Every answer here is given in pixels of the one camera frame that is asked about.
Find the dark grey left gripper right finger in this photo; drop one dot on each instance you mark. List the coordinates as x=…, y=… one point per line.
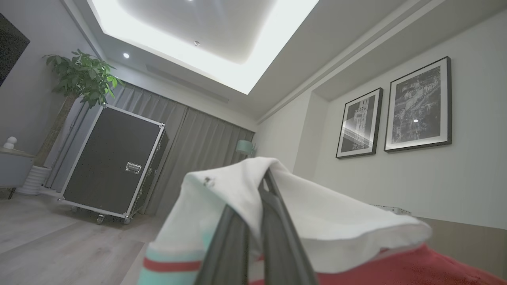
x=281, y=245

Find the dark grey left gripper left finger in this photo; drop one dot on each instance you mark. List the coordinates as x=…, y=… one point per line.
x=229, y=253

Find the red garment striped white trim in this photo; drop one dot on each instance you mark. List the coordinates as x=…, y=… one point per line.
x=336, y=225

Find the grey curtain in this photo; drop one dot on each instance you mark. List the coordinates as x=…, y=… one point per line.
x=198, y=150

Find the white ribbed panel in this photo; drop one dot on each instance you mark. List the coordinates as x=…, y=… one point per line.
x=392, y=209

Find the small black framed picture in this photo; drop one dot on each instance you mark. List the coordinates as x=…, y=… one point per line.
x=359, y=123

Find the black wheeled flight case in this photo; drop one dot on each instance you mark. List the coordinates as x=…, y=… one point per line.
x=111, y=162

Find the yellow sofa backrest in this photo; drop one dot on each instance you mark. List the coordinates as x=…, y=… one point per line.
x=467, y=241

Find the large black framed picture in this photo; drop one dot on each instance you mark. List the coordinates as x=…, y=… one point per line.
x=418, y=105

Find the white ribbed plant pot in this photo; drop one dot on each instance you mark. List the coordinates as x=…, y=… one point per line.
x=33, y=180

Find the green potted tree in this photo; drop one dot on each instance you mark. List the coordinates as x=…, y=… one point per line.
x=83, y=75

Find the low television cabinet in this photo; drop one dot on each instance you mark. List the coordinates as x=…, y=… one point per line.
x=14, y=170

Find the small white figurine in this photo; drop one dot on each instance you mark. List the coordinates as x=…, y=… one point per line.
x=10, y=143

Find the black flat screen television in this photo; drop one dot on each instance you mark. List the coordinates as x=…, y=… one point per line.
x=10, y=47

